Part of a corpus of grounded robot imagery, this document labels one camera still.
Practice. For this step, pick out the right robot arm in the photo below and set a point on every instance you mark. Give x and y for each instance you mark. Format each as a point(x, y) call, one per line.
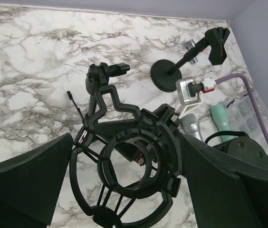
point(237, 144)

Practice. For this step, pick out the grey silver microphone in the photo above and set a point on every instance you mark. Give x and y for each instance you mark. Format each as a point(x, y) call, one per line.
point(191, 126)

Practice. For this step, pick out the mint green microphone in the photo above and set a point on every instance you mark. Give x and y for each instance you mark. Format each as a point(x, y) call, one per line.
point(220, 117)

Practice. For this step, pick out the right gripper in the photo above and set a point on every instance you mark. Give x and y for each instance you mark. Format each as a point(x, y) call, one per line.
point(164, 113)

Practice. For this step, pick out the clear plastic screw box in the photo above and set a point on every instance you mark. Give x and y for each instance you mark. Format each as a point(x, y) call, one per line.
point(242, 115)

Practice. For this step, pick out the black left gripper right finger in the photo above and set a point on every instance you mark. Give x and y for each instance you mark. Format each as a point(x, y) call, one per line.
point(225, 191)

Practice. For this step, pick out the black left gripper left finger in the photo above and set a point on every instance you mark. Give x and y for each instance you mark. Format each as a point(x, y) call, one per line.
point(30, 184)

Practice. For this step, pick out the black shock-mount tripod stand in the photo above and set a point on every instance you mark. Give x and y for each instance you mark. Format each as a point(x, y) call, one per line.
point(136, 145)

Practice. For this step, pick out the black round-base microphone stand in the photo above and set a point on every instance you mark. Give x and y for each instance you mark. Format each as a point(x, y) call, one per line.
point(165, 73)

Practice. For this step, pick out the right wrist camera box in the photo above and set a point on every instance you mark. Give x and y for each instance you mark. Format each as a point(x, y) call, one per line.
point(189, 92)

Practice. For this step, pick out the silver metal faucet part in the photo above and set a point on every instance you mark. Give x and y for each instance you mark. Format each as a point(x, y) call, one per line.
point(191, 45)

